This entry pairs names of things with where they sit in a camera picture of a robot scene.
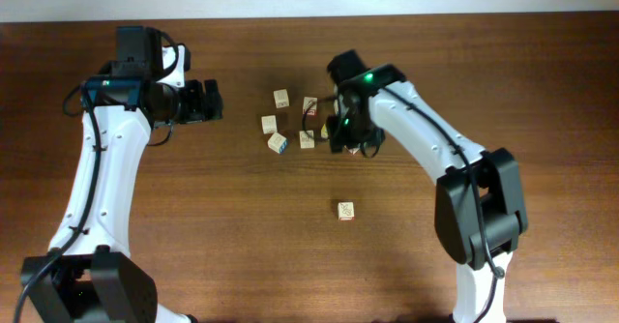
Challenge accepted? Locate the wooden block green R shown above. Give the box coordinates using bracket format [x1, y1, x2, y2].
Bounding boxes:
[299, 131, 315, 149]

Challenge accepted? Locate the wooden block red I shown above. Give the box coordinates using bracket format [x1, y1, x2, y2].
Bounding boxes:
[338, 202, 355, 221]

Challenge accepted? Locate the wooden block letter J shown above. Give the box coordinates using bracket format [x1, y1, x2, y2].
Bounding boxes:
[346, 147, 360, 155]

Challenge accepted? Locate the wooden block yellow top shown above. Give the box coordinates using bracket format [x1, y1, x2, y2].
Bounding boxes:
[320, 125, 329, 139]

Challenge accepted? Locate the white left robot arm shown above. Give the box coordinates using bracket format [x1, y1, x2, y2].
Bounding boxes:
[13, 26, 223, 322]

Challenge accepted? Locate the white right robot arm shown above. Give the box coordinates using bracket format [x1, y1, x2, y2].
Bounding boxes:
[327, 50, 528, 322]

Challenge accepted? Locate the wooden block red 6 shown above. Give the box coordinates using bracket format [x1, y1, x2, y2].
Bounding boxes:
[303, 97, 318, 116]

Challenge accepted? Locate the wooden block red E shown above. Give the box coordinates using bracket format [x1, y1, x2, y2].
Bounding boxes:
[273, 89, 290, 108]

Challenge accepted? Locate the wooden block blue L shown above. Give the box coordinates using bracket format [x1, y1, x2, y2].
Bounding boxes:
[267, 132, 288, 154]

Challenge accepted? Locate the wooden block red Y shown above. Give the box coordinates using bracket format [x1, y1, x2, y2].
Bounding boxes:
[261, 115, 278, 134]

